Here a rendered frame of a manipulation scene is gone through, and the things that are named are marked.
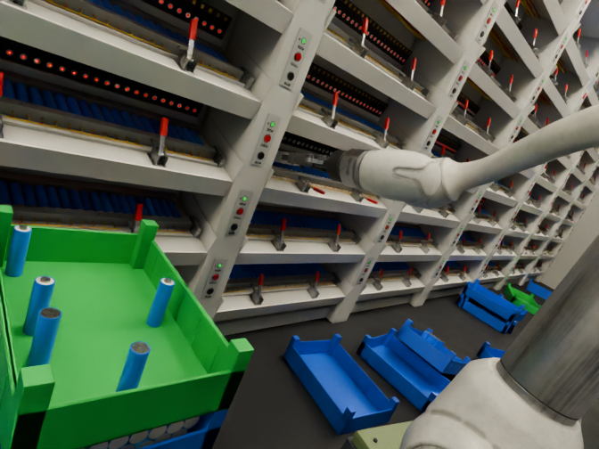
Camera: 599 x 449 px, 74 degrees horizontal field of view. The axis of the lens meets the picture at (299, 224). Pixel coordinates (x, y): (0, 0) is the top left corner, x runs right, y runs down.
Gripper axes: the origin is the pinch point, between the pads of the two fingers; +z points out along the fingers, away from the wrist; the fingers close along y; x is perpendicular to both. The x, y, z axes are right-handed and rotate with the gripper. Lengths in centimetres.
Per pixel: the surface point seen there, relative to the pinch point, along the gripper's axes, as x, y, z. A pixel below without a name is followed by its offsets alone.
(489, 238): 17, -192, 0
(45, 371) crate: 22, 66, -46
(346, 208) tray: 10.8, -28.3, -1.9
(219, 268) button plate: 31.1, 13.3, 3.4
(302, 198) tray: 9.8, -6.6, -2.1
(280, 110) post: -9.5, 12.6, -7.3
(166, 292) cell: 22, 50, -34
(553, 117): -60, -192, -17
